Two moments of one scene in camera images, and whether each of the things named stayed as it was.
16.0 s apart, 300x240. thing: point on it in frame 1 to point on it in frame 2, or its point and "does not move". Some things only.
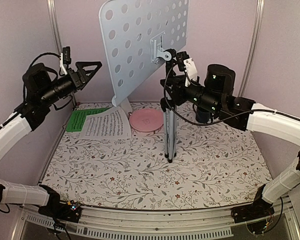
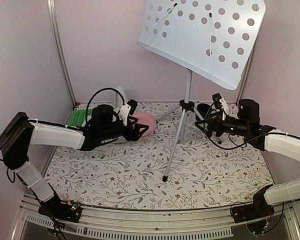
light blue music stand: x=137 y=33 to x=213 y=39
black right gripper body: x=178 y=97 to x=220 y=130
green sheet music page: x=78 y=117 does not move
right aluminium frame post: x=258 y=28 does not move
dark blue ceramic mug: x=202 y=117 does not move
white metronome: x=125 y=106 to x=117 y=100
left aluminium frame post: x=51 y=6 does not move
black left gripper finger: x=86 y=76 to x=129 y=123
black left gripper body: x=77 y=82 to x=128 y=135
